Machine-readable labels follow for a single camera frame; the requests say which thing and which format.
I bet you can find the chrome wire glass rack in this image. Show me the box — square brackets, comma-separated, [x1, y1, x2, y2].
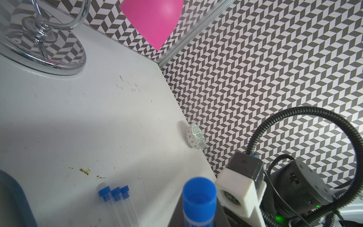
[1, 1, 91, 76]

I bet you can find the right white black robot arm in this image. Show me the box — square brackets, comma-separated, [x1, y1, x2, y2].
[261, 159, 363, 227]

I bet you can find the blue capped test tube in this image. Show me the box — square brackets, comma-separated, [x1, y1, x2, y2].
[97, 183, 122, 227]
[111, 187, 131, 227]
[121, 185, 141, 227]
[181, 177, 217, 227]

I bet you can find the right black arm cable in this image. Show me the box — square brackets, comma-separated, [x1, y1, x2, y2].
[245, 106, 363, 227]

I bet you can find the teal rectangular plastic tray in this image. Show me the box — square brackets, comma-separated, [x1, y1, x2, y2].
[1, 171, 38, 227]

